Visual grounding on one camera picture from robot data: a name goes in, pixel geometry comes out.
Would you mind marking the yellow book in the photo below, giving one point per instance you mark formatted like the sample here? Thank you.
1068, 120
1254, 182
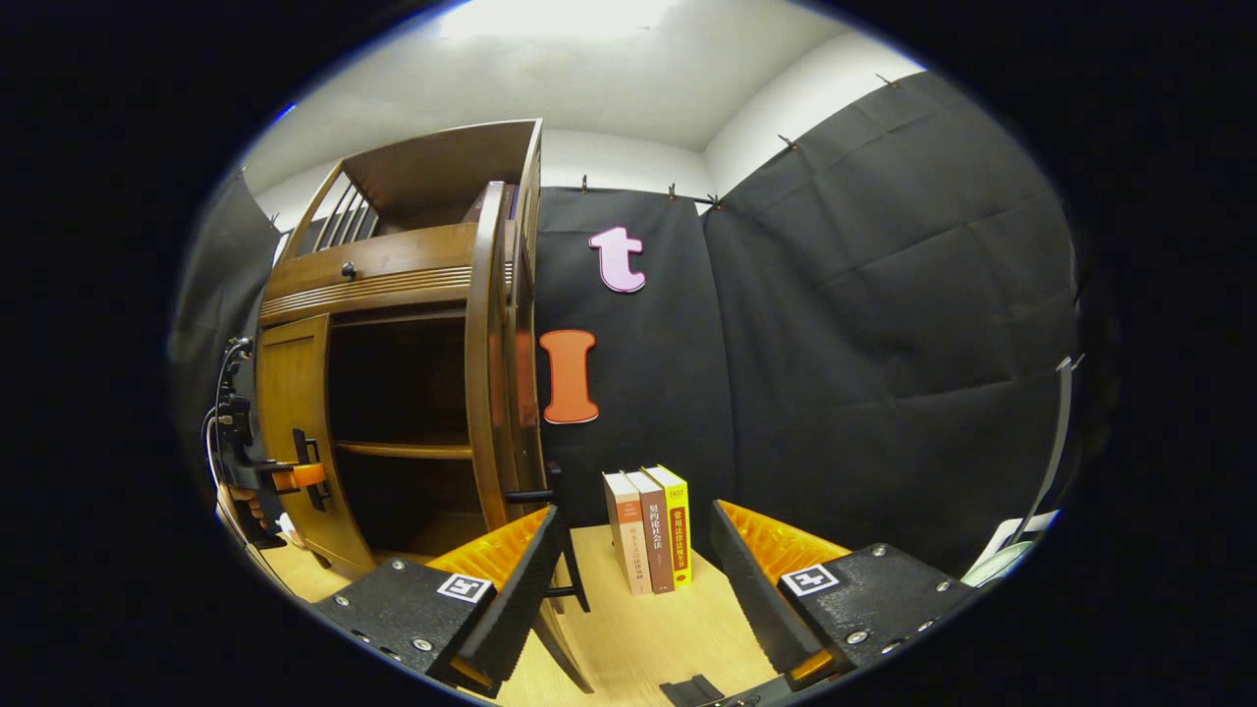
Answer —
678, 520

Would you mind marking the white sheet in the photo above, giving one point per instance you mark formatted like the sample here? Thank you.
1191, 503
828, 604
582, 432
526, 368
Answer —
1011, 550

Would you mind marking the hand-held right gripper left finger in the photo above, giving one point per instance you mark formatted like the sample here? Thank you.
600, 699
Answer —
511, 599

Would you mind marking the dark brown book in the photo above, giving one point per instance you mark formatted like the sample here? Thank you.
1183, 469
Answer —
660, 535

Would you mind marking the black backdrop cloth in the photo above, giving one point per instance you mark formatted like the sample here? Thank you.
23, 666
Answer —
864, 344

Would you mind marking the wooden inner shelf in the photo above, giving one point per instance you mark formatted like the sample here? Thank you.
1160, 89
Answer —
403, 450

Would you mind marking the wooden double-door shoe cabinet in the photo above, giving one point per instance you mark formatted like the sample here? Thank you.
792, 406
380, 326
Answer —
393, 265

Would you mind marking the wooden drawer with black knob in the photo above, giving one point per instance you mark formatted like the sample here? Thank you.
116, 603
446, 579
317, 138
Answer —
393, 270

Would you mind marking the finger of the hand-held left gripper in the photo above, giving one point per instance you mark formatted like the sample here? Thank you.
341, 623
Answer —
304, 475

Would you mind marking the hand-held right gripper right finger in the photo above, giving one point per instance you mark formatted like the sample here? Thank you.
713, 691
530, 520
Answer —
751, 599

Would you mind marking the wooden cabinet door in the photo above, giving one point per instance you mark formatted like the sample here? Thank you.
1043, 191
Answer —
295, 393
486, 373

